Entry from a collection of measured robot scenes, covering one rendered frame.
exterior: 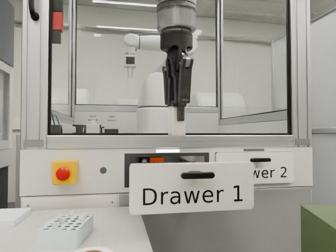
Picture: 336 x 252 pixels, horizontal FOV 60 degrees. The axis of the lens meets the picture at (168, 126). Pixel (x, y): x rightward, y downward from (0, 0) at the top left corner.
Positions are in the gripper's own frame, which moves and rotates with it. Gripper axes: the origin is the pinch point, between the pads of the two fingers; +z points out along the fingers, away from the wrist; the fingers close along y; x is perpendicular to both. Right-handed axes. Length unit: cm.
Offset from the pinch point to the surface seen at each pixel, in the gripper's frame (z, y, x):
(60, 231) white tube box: 22.3, 0.6, 25.5
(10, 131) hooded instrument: 7, 135, 52
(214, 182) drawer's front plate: 14.0, -4.2, -7.5
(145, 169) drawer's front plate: 10.5, -1.1, 7.9
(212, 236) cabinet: 40, 26, -24
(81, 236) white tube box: 24.3, 1.7, 21.5
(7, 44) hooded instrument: -44, 131, 52
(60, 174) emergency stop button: 15.8, 28.9, 25.1
